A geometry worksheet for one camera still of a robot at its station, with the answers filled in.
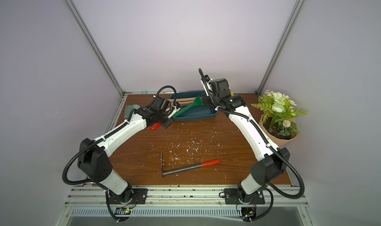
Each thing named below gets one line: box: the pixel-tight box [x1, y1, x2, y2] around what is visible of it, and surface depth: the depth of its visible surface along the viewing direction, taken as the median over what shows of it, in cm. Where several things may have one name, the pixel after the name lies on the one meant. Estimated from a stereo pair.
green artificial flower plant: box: [250, 89, 309, 136], surface depth 76 cm
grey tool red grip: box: [160, 153, 221, 178], surface depth 83 cm
